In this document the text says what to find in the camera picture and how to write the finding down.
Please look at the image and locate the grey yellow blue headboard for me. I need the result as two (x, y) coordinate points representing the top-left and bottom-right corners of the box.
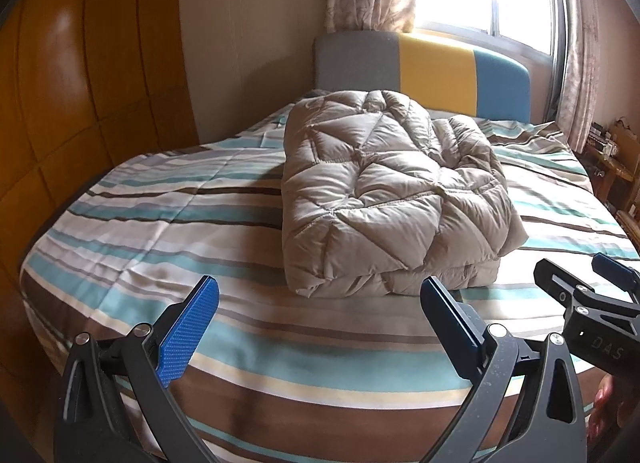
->
(314, 31), (530, 123)

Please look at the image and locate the striped bed duvet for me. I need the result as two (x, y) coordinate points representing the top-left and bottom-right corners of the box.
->
(20, 104), (639, 462)

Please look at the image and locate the right beige curtain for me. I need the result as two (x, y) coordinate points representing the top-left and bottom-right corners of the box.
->
(555, 0), (600, 152)

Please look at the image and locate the brown wooden wardrobe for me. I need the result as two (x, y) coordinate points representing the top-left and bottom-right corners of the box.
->
(1, 0), (198, 386)

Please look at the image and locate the person right hand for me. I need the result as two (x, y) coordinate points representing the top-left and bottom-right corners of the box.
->
(587, 374), (626, 443)

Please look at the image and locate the wooden side table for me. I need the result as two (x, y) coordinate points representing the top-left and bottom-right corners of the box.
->
(585, 118), (639, 212)

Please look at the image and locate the beige puffer down jacket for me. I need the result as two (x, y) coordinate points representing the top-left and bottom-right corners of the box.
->
(281, 90), (527, 298)

